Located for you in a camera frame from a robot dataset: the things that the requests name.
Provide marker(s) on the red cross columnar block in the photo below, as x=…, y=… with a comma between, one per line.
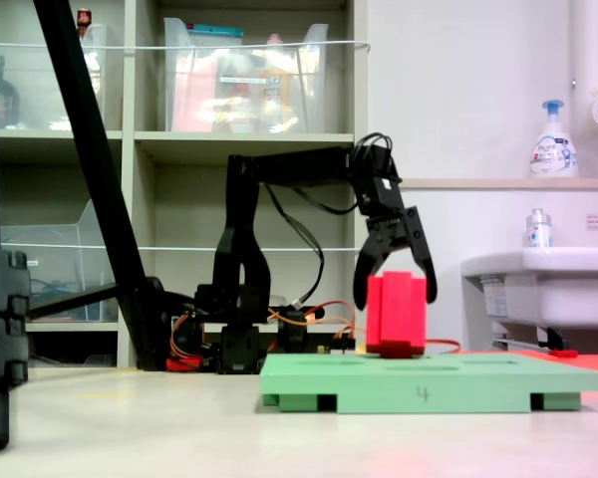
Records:
x=396, y=318

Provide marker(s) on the small clear bottle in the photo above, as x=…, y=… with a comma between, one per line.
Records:
x=538, y=234

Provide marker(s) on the green shape sorting board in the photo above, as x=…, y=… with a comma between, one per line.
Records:
x=428, y=383

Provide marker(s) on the white sink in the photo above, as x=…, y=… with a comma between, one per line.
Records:
x=553, y=289

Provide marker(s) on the yellow bottle pink cap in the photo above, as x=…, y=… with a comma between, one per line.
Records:
x=274, y=79

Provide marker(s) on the white soap pump bottle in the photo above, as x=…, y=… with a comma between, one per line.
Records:
x=553, y=154

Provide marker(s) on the wide clear plastic bin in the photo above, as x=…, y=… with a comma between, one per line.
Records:
x=204, y=99

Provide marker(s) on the red table clamp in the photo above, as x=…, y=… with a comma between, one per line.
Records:
x=184, y=366

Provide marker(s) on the beige shelf unit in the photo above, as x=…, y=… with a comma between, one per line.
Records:
x=129, y=99

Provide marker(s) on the thick black tripod leg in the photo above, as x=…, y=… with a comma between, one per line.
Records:
x=94, y=149

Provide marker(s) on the thin black tripod strut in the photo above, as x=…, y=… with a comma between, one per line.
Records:
x=70, y=302

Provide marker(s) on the narrow clear plastic bin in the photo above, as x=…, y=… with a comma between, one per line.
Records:
x=99, y=65

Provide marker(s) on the low clear plastic bin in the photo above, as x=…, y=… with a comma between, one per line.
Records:
x=40, y=269

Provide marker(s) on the notched black tripod leg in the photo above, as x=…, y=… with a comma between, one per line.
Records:
x=2, y=323

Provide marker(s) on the dark round bottle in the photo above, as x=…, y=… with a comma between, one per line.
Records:
x=2, y=99

